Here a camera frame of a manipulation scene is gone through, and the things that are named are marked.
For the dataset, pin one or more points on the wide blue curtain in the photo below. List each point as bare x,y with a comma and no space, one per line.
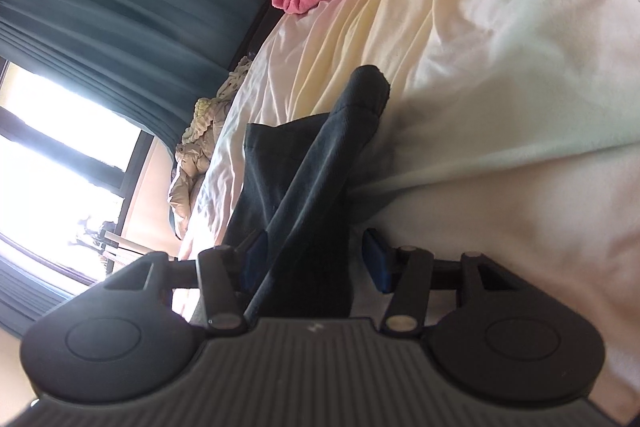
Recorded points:
125,7

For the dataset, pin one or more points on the cream knit blanket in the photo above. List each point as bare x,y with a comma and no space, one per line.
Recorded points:
202,107

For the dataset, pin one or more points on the bed with pale sheet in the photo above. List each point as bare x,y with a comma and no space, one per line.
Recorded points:
500,57

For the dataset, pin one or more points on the dark grey garment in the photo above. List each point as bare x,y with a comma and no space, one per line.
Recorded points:
300,207

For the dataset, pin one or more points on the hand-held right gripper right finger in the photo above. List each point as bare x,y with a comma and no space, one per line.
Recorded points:
377,267

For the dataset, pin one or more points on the beige quilted comforter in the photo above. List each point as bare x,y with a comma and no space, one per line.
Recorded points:
192,164

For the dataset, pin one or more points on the dark framed window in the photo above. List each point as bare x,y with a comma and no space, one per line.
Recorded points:
50,147

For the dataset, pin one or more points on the garment steamer stand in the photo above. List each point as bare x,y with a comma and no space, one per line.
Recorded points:
112,238

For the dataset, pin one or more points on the narrow blue curtain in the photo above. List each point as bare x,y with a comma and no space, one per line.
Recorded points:
25,297

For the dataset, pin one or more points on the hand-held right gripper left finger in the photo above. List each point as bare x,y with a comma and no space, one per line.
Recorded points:
255,252

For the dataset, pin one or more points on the black sofa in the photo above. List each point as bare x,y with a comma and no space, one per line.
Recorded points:
257,32

